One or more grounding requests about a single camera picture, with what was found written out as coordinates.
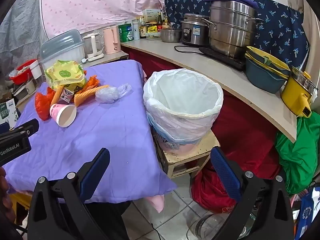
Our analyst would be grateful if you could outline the pink dotted sheet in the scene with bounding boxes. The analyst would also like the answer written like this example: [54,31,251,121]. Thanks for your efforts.
[40,0,180,37]

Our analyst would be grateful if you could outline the curved white counter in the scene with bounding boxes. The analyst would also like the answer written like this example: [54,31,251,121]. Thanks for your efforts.
[120,39,304,143]

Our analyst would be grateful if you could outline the red bag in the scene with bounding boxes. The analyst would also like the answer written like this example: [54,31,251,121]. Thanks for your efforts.
[191,166,240,214]

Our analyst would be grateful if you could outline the yellow green snack bag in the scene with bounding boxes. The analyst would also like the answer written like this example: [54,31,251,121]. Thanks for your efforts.
[44,60,85,89]

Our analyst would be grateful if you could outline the pink paper cup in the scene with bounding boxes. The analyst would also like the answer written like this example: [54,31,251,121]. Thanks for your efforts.
[49,103,77,128]

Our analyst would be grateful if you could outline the small steel pot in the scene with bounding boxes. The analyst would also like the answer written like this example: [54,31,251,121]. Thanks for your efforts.
[160,23,182,43]

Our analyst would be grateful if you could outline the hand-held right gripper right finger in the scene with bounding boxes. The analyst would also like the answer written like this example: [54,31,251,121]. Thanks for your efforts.
[210,147,294,240]

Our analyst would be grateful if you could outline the pink waste bin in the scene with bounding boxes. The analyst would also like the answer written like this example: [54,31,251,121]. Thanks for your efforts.
[147,115,213,157]

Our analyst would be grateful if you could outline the yellow electric pot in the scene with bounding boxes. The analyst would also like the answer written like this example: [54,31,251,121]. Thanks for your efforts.
[280,67,319,118]

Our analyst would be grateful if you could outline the covered white dish rack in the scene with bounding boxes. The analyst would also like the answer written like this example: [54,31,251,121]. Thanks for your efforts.
[39,29,85,68]

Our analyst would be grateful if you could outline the black power cable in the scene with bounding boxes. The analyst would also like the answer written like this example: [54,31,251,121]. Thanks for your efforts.
[174,45,208,55]

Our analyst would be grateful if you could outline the nested blue yellow basins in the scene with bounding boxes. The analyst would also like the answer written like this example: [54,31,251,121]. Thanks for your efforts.
[244,45,292,94]

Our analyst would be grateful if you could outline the beige side cabinet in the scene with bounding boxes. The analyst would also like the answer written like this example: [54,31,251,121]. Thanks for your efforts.
[85,50,130,67]

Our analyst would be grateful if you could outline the dark lidded container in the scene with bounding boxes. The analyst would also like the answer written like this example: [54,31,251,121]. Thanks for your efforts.
[11,85,28,100]

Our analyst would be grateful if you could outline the dark sauce bottle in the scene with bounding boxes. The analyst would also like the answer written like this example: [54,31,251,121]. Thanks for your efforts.
[139,17,147,39]

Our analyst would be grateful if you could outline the orange patterned wrapper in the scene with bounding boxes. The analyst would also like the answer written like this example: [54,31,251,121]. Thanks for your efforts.
[50,74,110,108]

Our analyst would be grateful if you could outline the pink electric kettle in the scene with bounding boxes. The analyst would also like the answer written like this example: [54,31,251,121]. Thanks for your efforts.
[103,26,121,55]

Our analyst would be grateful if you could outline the cardboard box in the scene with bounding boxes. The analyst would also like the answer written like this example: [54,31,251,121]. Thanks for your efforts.
[0,97,22,130]

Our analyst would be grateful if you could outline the person's left hand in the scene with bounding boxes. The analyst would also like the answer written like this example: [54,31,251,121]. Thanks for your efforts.
[0,167,15,228]

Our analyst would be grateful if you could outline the purple table cloth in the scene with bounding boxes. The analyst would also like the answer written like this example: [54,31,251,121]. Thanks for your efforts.
[4,59,178,204]

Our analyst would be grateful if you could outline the grey plastic sheet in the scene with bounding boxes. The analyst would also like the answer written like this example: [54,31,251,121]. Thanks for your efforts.
[0,0,48,73]

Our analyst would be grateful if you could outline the red plastic basin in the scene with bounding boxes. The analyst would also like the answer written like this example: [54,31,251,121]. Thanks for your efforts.
[9,59,38,85]

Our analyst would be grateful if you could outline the pink cloth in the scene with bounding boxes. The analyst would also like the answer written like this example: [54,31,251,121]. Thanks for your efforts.
[145,194,165,213]

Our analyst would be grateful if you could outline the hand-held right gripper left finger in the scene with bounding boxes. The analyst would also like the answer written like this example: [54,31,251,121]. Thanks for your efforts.
[27,148,111,240]

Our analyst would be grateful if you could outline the large steel steamer pot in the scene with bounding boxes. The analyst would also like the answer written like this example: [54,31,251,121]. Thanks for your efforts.
[200,0,265,58]

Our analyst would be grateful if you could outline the black induction cooker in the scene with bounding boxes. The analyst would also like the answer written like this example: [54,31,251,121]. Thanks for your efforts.
[199,45,247,71]

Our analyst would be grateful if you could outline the yellow stool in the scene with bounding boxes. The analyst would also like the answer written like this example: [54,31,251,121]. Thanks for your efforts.
[9,192,33,225]

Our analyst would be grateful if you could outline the orange plastic bag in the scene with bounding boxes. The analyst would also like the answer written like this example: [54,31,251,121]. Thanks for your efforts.
[35,87,56,121]

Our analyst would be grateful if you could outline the white glass tea maker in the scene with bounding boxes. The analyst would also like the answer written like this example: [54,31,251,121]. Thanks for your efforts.
[82,32,105,62]

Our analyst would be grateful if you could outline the blue patterned cloth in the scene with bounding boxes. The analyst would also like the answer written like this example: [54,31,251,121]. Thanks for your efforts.
[164,0,310,72]

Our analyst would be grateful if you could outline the white plastic bin liner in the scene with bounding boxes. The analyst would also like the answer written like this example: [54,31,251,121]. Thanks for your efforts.
[143,68,224,140]

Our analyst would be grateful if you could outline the white carton box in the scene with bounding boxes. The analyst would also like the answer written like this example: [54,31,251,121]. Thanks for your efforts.
[142,8,163,23]

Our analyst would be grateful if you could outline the steel rice cooker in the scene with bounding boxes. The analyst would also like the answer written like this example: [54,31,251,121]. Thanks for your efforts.
[180,13,210,47]

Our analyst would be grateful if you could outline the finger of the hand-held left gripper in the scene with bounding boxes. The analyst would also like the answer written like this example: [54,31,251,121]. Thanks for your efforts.
[15,119,40,135]

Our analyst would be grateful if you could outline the red curtain cloth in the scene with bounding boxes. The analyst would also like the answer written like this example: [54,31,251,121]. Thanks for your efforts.
[125,45,283,180]

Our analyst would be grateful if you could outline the glass jar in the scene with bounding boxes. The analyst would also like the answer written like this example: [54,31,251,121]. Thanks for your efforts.
[186,212,253,240]

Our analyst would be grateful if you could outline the white cup clear base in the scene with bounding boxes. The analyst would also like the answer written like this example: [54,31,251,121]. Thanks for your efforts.
[29,60,43,80]

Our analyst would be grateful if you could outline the white bottle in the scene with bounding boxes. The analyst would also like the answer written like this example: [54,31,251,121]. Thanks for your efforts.
[132,20,141,40]

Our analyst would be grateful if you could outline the small wooden stool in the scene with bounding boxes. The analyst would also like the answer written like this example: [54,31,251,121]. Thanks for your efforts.
[153,130,220,179]

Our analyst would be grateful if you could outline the clear plastic bag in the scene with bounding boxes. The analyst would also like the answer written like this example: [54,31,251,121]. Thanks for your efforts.
[95,84,132,104]

